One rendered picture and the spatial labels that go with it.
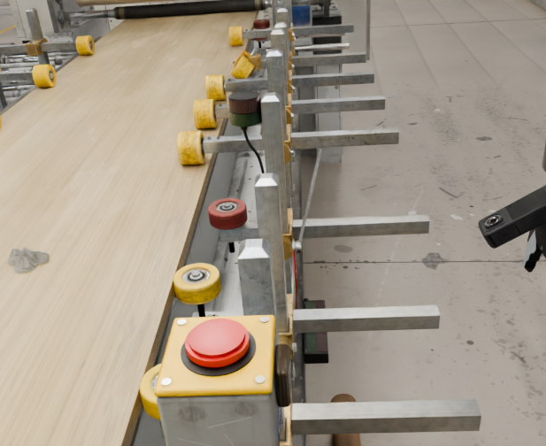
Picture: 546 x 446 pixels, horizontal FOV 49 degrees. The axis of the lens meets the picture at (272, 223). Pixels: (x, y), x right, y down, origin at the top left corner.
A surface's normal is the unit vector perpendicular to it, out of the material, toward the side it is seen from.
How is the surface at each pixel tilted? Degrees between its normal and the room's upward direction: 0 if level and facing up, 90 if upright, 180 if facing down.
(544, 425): 0
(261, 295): 90
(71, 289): 0
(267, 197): 90
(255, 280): 90
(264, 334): 0
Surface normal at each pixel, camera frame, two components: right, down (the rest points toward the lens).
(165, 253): -0.07, -0.87
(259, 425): -0.04, 0.49
